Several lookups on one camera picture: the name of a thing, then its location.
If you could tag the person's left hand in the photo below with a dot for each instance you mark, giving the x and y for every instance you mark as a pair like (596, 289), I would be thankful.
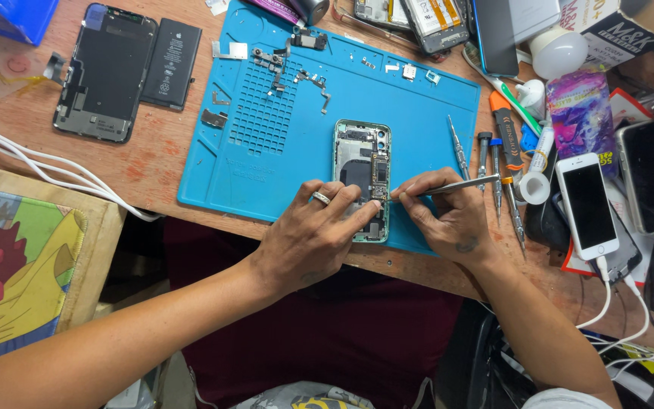
(304, 244)

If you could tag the person's right hand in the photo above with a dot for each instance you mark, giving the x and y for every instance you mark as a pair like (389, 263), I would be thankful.
(457, 221)

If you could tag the metal tweezers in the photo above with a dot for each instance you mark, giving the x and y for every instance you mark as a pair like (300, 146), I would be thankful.
(463, 183)

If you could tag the green phone body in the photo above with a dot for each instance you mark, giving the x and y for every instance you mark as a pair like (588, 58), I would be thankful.
(369, 147)

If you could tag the yellow ringed precision screwdriver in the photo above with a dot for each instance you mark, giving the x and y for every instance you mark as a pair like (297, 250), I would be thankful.
(514, 216)

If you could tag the blue capped precision screwdriver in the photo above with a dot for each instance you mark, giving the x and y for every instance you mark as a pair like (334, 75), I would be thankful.
(496, 170)

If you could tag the dark grey precision screwdriver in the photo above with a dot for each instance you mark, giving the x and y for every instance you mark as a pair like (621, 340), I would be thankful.
(483, 153)

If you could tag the silver precision screwdriver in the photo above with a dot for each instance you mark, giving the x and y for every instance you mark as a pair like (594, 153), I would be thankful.
(458, 147)

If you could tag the white tape roll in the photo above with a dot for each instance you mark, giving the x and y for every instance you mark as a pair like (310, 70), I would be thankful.
(534, 187)

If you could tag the maroon shorts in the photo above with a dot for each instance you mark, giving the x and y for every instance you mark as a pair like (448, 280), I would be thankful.
(327, 335)

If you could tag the blue silicone repair mat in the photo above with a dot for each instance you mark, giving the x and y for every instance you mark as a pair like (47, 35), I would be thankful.
(281, 147)

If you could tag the orange black opener tool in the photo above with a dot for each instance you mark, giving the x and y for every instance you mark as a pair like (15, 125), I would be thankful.
(507, 133)

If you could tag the blue plastic pry tool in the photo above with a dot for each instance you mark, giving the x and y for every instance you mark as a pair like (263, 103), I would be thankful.
(528, 137)

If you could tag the white glue tube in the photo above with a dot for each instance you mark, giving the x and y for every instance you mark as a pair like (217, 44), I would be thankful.
(542, 149)

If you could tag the white smartphone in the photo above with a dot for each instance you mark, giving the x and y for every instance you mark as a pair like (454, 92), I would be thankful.
(588, 207)

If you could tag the green white toothbrush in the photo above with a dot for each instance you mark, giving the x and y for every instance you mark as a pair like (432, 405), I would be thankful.
(503, 91)

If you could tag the black bag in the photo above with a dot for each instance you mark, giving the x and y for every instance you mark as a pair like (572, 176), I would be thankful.
(474, 363)

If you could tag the small white bottle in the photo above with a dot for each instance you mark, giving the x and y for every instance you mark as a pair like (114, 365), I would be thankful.
(531, 97)

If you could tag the blue sim card tray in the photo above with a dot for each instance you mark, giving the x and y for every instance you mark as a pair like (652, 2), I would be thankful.
(432, 76)

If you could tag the grey printed shirt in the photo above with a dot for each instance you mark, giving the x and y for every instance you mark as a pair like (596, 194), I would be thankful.
(304, 396)

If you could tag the small dark metal plate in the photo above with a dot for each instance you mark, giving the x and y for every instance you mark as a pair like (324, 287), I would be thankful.
(214, 118)

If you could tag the small square metal part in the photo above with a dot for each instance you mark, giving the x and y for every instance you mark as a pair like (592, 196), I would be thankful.
(409, 71)

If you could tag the pink purple glass packet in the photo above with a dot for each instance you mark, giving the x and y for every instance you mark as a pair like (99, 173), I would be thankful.
(581, 119)

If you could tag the black glossy smartphone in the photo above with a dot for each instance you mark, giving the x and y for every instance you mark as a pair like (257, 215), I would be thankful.
(494, 37)

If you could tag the silver smartphone with black screen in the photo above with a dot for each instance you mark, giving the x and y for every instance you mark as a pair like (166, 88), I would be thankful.
(648, 176)

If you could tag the white light bulb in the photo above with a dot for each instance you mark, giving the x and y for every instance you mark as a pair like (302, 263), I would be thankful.
(558, 52)

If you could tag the opened phone with orange-striped battery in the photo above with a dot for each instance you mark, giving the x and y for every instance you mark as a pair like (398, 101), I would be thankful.
(438, 22)

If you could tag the wooden board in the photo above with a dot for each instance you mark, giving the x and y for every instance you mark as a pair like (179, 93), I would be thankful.
(103, 255)

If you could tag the silver metal shield plate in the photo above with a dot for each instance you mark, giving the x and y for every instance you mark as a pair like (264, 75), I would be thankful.
(230, 51)

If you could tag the silver grey device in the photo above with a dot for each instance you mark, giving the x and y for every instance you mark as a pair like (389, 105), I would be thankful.
(534, 17)

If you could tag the opened phone with white battery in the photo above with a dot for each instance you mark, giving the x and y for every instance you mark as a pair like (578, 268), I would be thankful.
(381, 11)

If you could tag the black phone battery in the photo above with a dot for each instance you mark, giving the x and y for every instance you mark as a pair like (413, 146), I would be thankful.
(172, 62)

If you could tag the dark metal cylinder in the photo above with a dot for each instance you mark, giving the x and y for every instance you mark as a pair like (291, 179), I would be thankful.
(311, 10)

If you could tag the printed cardboard box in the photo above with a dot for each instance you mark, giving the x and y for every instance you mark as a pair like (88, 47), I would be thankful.
(622, 28)

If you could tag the detached black phone screen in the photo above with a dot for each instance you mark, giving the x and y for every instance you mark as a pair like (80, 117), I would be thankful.
(108, 74)

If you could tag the colourful printed mat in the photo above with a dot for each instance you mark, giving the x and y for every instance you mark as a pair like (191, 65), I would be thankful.
(15, 272)

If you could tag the clear plastic film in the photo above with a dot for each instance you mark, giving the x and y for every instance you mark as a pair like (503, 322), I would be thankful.
(3, 68)

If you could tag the blue box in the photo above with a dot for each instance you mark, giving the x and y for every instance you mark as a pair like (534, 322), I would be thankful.
(9, 17)

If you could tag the small thin metal bracket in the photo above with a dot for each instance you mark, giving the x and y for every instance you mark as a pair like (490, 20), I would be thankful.
(219, 101)

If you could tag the small white metal bracket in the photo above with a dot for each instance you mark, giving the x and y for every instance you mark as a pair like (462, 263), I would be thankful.
(391, 67)

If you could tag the tiny silver metal bracket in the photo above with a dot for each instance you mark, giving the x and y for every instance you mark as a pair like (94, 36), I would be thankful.
(368, 63)

